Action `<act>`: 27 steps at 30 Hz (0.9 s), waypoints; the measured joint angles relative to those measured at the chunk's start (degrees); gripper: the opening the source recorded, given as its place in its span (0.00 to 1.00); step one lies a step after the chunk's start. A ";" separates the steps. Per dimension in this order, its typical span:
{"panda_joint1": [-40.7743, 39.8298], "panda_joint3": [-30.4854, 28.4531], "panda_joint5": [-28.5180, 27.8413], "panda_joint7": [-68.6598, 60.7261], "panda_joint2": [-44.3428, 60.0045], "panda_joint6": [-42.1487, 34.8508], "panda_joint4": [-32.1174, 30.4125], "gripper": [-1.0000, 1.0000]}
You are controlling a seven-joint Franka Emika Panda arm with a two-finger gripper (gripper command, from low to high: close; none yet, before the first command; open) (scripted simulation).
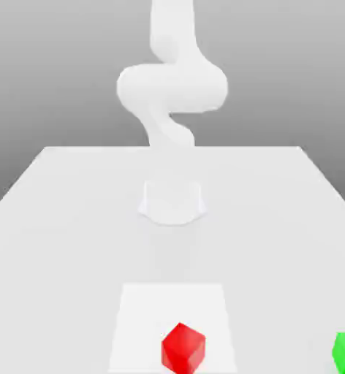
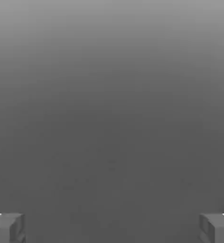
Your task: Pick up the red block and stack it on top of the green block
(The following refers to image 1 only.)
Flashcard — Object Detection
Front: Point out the small red cube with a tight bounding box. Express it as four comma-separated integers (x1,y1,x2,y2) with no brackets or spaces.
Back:
161,321,207,374

